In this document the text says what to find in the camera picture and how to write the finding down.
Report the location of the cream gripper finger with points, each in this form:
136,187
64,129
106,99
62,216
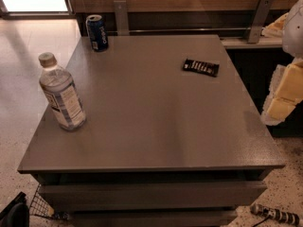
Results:
285,92
274,30

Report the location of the black rxbar chocolate bar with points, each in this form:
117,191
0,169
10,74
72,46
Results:
201,67

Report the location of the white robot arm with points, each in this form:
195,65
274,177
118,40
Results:
292,34

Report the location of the clear plastic water bottle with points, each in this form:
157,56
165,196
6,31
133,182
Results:
60,91

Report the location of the black and white striped tool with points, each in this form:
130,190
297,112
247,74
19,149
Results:
275,214

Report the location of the grey drawer cabinet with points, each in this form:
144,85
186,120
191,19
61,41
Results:
161,146

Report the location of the blue pepsi can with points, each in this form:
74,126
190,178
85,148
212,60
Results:
97,32

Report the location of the black object on floor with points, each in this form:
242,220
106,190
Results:
16,213

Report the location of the right metal wall bracket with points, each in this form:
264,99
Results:
253,32

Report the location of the metal wall bracket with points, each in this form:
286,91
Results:
253,32
121,14

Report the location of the left metal wall bracket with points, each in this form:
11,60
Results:
121,14

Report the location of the black wire mesh basket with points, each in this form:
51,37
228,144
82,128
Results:
39,207

